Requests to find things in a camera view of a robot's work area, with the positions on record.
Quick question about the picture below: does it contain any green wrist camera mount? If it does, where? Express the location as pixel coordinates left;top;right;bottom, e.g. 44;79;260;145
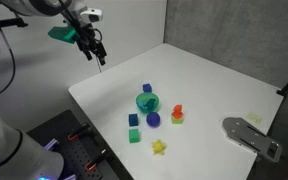
47;25;81;45

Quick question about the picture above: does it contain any grey metal plate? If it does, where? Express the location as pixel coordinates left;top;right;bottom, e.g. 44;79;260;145
221;116;283;163

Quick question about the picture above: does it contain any dark blue cube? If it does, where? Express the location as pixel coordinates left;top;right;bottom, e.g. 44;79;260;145
128;113;140;127

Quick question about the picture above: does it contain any yellow spiky toy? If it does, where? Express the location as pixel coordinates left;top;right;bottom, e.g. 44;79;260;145
151;139;167;156

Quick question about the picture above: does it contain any purple ball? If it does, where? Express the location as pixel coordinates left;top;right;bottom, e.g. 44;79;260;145
146;112;161;128

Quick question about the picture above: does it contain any orange toy figure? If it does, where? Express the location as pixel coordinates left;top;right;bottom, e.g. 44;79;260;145
171;104;184;119

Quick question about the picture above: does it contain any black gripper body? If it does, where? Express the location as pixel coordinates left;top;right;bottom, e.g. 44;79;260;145
65;18;107;54

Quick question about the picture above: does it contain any green bowl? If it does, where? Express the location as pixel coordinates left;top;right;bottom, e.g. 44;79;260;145
135;92;161;114

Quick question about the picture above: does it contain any yellow-green small block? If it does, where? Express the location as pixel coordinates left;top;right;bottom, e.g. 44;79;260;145
170;115;185;125

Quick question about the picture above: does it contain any purple cube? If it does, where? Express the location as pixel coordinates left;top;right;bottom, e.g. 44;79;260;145
142;83;153;93

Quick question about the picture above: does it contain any black perforated base board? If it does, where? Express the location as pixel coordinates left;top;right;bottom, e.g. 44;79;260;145
26;109;135;180

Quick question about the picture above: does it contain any white bracket lit purple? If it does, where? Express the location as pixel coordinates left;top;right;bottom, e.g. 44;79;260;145
43;138;59;152

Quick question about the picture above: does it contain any blue toy piece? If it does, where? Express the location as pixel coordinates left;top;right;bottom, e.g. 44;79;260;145
137;97;157;110

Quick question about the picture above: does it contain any pale yellow tape patch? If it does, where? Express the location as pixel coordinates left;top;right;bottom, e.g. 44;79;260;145
245;112;263;124

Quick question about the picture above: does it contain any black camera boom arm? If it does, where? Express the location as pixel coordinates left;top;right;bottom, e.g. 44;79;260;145
0;16;29;32

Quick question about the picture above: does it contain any black orange clamp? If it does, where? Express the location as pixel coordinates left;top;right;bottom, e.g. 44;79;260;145
84;149;108;173
67;123;92;142

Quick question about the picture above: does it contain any green cube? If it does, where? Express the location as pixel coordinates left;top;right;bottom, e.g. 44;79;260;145
128;128;141;144

